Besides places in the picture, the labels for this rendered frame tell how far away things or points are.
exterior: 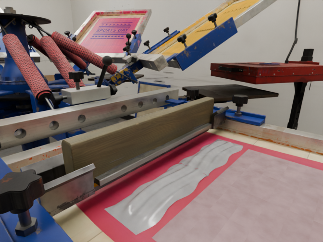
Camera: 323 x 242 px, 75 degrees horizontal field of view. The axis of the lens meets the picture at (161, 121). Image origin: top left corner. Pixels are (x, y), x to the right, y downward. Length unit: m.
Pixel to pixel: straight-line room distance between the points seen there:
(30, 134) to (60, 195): 0.24
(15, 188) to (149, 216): 0.17
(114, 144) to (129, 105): 0.32
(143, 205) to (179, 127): 0.20
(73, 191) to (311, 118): 2.25
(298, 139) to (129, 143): 0.41
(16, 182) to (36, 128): 0.29
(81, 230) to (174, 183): 0.16
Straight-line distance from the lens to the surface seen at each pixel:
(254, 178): 0.44
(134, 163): 0.37
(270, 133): 0.62
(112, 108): 0.61
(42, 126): 0.53
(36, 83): 0.78
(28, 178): 0.25
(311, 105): 2.37
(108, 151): 0.34
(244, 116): 0.65
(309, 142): 0.61
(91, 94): 0.63
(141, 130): 0.38
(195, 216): 0.33
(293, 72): 1.42
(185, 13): 2.87
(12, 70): 1.10
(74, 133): 0.76
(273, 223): 0.35
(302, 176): 0.49
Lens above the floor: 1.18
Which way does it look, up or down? 18 degrees down
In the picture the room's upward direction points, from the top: straight up
